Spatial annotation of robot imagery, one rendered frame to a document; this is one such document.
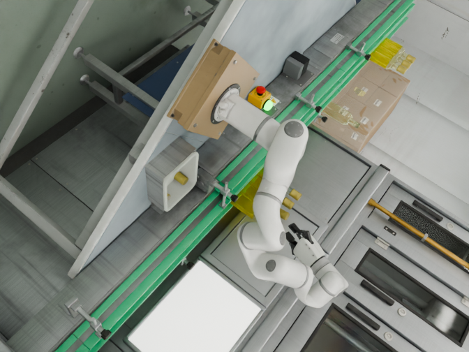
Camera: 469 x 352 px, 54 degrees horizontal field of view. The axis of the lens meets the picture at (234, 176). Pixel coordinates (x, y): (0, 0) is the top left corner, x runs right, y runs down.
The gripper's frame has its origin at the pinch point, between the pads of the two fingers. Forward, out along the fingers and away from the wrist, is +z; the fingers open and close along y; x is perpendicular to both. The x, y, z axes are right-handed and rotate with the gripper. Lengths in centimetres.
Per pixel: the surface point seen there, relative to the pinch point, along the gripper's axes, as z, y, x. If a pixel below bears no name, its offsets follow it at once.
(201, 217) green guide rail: 24.5, -7.5, 23.9
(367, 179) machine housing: 9, -5, -63
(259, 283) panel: -4.7, -22.7, 10.6
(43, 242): 57, -38, 71
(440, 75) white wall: 191, -161, -593
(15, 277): 49, -42, 85
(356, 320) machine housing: -36.9, -21.7, -15.1
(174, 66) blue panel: 91, 13, 0
